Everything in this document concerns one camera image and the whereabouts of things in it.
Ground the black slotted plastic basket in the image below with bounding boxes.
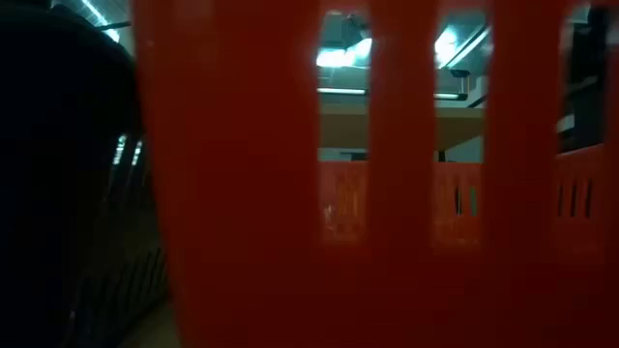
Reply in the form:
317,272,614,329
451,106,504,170
0,0,170,348

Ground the red slotted plastic basket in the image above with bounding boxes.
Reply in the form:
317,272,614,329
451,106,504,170
133,0,619,348
554,143,608,253

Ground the orange slotted plastic basket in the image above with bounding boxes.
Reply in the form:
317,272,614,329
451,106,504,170
318,160,485,247

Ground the wooden shelf with black frame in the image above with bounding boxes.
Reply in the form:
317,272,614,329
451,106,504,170
317,102,486,153

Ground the long tube ceiling light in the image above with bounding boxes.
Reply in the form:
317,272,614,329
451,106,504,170
316,86,469,102

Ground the bright ceiling light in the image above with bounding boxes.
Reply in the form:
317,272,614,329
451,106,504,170
433,23,490,70

